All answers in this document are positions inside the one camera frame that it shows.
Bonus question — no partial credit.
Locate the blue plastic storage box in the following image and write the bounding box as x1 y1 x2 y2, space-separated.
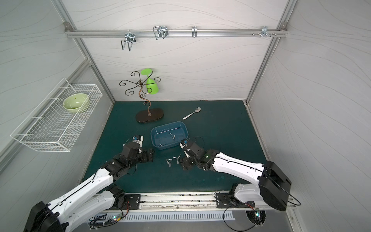
150 121 189 150

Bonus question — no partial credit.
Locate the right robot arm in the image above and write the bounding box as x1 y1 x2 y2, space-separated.
179 139 292 211

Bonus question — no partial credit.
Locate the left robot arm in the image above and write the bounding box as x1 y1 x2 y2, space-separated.
24 140 155 232

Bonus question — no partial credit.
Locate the brown metal cup stand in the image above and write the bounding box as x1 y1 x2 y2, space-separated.
119 71 164 123

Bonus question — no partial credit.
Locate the green plastic goblet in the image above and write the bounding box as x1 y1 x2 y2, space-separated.
141 68 161 95

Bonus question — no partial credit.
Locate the light green bowl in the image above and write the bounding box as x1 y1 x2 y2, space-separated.
62 93 89 114

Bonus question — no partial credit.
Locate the metal double hook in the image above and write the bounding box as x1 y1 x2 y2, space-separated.
121 31 136 51

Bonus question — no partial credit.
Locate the metal loop hook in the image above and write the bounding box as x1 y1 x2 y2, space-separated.
153 26 169 40

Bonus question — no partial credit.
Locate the small metal hook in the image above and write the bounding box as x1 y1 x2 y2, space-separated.
191 26 197 38

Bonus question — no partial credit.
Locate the metal pronged hook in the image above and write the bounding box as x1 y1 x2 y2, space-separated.
251 26 277 38

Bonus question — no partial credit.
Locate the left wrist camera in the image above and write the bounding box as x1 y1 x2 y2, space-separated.
132 135 144 147

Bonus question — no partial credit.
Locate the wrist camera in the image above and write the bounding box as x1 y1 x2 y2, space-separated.
132 135 144 147
180 139 189 151

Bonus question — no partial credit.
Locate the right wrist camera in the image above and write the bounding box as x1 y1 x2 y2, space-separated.
180 139 189 151

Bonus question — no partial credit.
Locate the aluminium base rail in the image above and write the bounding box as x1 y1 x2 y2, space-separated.
57 190 297 214

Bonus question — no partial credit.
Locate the metal spoon white handle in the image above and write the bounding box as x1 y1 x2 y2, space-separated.
183 107 201 120

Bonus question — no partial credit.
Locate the black cable bundle left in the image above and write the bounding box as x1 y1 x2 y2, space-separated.
88 200 130 229

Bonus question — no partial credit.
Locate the black cable right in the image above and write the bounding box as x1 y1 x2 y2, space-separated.
213 188 266 232

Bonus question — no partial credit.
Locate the white wire basket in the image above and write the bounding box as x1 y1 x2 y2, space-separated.
11 79 103 152

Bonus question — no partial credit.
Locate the aluminium top rail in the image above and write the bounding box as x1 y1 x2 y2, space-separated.
65 28 288 38

